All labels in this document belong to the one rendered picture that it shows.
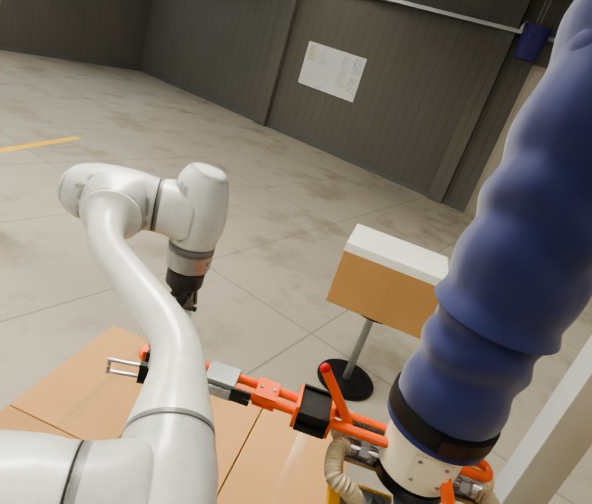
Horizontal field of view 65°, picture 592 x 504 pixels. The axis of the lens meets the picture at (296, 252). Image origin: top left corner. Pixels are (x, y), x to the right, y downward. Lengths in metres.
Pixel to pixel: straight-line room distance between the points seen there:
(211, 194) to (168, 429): 0.46
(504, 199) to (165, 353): 0.57
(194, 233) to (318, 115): 9.71
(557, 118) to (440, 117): 8.68
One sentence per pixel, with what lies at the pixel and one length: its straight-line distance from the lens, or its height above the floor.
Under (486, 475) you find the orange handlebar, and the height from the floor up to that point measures 1.25.
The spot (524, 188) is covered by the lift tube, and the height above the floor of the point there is 1.84.
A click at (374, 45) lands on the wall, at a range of 10.10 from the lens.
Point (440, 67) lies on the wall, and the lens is 9.56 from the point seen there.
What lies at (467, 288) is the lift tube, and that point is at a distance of 0.87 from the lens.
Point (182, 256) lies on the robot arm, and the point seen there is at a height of 1.53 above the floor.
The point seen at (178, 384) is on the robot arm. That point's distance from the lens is 0.56.
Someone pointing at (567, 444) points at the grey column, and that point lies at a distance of 2.37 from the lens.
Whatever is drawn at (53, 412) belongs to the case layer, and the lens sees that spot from 1.96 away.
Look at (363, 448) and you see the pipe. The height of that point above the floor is 1.20.
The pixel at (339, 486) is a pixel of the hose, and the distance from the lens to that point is 1.06.
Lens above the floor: 1.94
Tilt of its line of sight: 23 degrees down
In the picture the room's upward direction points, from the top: 18 degrees clockwise
